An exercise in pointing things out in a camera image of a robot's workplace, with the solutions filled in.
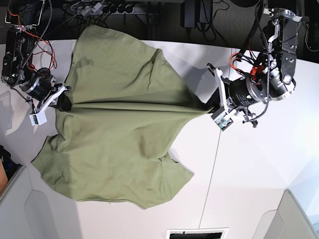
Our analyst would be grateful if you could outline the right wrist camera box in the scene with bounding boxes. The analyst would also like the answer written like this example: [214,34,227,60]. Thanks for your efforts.
[29,112,47,126]

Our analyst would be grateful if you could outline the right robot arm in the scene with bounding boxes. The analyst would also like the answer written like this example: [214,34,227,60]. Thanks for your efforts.
[0,0,72,112]

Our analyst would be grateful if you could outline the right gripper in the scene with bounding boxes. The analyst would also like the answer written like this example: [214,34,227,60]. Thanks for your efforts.
[19,68,72,112]

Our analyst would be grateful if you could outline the metal table leg post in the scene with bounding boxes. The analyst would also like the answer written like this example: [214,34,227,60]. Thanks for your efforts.
[147,13,160,40]

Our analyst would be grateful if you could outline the white table vent grille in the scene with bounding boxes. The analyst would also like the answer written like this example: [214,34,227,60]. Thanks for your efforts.
[165,228,229,239]

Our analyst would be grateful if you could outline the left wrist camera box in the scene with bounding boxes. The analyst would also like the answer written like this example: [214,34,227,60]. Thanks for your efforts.
[211,112,234,131]

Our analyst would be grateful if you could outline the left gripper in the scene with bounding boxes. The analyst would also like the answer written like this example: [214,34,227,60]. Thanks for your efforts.
[204,63,267,124]

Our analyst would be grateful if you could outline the green t-shirt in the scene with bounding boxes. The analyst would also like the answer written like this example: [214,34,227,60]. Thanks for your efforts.
[32,25,210,209]

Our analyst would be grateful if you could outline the black power strip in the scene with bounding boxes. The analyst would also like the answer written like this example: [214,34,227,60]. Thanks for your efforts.
[102,2,144,14]

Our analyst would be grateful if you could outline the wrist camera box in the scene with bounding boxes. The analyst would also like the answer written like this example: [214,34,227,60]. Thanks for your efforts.
[29,112,47,126]
[211,112,234,131]

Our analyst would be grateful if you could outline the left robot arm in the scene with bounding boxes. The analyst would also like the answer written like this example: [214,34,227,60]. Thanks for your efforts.
[206,0,302,130]

